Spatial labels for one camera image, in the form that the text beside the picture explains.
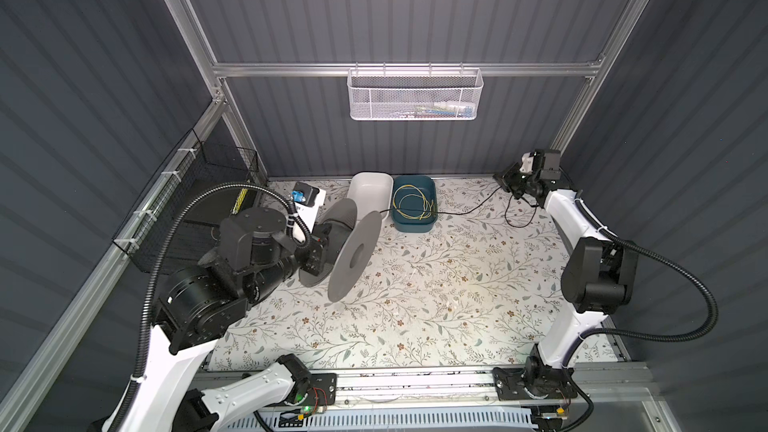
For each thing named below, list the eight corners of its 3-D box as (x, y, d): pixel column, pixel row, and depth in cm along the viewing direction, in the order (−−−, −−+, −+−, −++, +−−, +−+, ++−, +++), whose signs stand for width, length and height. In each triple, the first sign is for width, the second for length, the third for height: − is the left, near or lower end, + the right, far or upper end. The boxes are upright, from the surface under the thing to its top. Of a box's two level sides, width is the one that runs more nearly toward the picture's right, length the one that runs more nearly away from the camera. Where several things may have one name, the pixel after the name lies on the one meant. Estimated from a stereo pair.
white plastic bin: (347, 222, 109) (345, 211, 104) (352, 182, 122) (350, 170, 117) (393, 222, 109) (393, 210, 104) (393, 182, 122) (393, 170, 117)
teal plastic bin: (392, 233, 106) (392, 222, 100) (392, 186, 121) (392, 173, 115) (438, 233, 106) (441, 222, 100) (432, 186, 121) (434, 173, 115)
